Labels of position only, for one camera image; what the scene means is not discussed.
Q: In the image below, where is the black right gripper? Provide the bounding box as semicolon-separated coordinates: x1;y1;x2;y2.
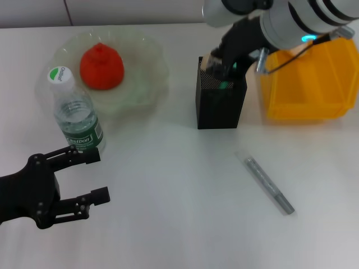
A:
209;15;269;84

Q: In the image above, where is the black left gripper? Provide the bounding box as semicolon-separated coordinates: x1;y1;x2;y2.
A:
0;146;111;230

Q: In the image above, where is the green utility knife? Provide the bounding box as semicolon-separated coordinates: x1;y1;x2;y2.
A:
218;63;238;90

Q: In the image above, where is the clear water bottle green label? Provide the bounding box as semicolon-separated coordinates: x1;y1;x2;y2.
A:
46;64;107;154

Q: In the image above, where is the red tomato toy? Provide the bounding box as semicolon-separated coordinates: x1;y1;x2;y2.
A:
79;43;125;91

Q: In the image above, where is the grey marker pen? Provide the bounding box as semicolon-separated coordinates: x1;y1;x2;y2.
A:
234;151;295;216

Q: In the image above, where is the black mesh pen holder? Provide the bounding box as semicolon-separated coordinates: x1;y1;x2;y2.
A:
195;55;248;130

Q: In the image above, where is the green glass fruit plate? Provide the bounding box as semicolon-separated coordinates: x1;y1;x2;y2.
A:
52;27;171;117

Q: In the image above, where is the yellow plastic bin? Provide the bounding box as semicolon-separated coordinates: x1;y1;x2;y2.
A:
259;38;359;121

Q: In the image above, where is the right wrist camera housing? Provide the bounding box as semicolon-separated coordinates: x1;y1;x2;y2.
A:
201;0;275;29

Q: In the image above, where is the grey right gripper cable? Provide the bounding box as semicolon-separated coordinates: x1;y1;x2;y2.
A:
255;26;354;75

